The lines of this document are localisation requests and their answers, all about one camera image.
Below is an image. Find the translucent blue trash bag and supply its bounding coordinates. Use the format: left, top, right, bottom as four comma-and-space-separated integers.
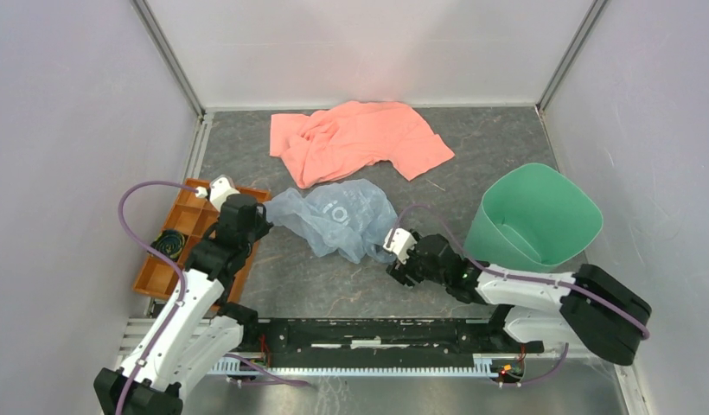
265, 179, 397, 264

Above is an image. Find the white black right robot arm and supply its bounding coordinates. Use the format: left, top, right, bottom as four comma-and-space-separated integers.
383, 228, 652, 366

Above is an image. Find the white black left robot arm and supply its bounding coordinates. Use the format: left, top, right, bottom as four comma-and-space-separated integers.
93, 193, 272, 414

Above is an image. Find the green trash bin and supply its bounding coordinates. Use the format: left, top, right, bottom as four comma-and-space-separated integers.
464, 163, 604, 272

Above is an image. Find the orange wooden divided tray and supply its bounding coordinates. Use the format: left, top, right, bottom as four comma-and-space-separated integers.
132, 190, 259, 310

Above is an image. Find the pink cloth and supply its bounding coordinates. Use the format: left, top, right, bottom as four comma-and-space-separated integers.
270, 101, 455, 189

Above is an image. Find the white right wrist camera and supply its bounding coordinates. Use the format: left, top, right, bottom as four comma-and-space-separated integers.
383, 228, 417, 265

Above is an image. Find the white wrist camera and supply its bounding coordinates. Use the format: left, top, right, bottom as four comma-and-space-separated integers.
195, 175, 240, 212
383, 228, 417, 265

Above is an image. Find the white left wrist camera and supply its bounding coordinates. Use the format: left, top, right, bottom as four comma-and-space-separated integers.
195, 175, 240, 212

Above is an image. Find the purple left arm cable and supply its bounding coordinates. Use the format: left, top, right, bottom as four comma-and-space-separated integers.
113, 181, 213, 415

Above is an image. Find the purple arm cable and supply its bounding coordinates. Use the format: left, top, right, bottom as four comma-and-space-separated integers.
113, 181, 213, 415
385, 204, 652, 388

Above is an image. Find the white cable duct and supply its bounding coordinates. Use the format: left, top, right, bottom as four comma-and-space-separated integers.
207, 354, 521, 380

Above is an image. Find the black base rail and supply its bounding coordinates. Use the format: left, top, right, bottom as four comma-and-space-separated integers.
236, 318, 544, 368

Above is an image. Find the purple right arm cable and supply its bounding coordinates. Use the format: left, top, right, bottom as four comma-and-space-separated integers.
385, 204, 652, 388

